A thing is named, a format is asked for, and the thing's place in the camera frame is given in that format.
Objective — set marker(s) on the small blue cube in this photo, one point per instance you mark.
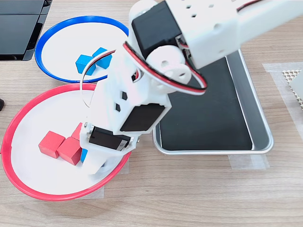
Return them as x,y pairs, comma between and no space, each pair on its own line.
81,63
104,62
83,156

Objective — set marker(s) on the small red cube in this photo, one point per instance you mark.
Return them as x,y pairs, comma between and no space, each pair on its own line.
77,133
68,150
50,143

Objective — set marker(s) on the red-rimmed white round plate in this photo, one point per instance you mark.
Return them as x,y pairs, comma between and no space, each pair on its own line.
47,175

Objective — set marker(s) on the black tray mat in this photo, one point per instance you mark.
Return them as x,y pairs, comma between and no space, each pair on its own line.
208,118

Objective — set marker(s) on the blue-rimmed white round plate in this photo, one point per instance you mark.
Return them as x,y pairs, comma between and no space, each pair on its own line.
61,42

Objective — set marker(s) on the small black object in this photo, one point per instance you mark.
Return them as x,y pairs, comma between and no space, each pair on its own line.
1,105

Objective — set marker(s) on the clear tape strip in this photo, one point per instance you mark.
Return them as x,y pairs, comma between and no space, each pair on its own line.
248,162

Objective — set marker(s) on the black glossy flat device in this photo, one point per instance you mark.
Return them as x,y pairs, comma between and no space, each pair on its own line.
16,35

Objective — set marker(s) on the steel rectangular tray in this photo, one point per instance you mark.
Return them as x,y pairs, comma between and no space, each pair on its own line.
260,118

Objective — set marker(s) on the pale perforated base plate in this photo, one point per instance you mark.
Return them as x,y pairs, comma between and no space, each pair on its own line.
298,101

